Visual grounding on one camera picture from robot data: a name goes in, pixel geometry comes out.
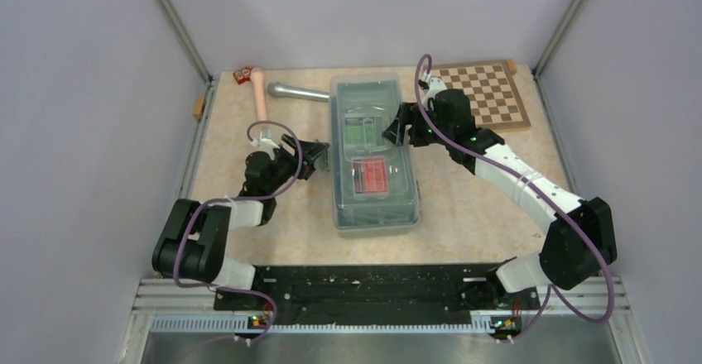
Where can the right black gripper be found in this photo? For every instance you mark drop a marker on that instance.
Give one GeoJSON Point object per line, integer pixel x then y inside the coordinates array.
{"type": "Point", "coordinates": [407, 114]}

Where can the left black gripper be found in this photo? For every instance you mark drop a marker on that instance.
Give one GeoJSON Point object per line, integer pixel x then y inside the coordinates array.
{"type": "Point", "coordinates": [310, 150]}

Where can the clear green small case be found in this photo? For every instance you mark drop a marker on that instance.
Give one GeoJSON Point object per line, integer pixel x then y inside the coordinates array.
{"type": "Point", "coordinates": [360, 132]}

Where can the red labelled small box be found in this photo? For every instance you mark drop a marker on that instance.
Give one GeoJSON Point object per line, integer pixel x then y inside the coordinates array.
{"type": "Point", "coordinates": [370, 176]}

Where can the green plastic tool box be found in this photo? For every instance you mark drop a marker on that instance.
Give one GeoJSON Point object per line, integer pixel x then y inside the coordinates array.
{"type": "Point", "coordinates": [373, 95]}

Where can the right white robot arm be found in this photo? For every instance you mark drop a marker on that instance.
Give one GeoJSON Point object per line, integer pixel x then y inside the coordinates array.
{"type": "Point", "coordinates": [579, 233]}

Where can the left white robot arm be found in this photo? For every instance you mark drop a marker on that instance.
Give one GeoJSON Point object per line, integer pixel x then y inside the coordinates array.
{"type": "Point", "coordinates": [192, 243]}

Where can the silver metal microphone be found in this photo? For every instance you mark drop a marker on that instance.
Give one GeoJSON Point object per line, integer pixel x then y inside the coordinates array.
{"type": "Point", "coordinates": [279, 90]}

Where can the wooden chessboard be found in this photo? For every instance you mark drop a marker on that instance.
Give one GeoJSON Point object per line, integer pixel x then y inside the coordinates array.
{"type": "Point", "coordinates": [494, 99]}

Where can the small red card box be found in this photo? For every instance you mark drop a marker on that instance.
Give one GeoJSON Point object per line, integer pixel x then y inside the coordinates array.
{"type": "Point", "coordinates": [243, 75]}

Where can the small wooden block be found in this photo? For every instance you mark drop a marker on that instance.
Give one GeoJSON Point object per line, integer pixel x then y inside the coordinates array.
{"type": "Point", "coordinates": [198, 108]}

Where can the beige wooden handle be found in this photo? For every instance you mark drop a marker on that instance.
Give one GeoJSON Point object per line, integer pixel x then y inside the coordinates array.
{"type": "Point", "coordinates": [259, 89]}

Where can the black mounting base rail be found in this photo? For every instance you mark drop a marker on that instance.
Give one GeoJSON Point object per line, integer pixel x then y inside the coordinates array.
{"type": "Point", "coordinates": [413, 295]}

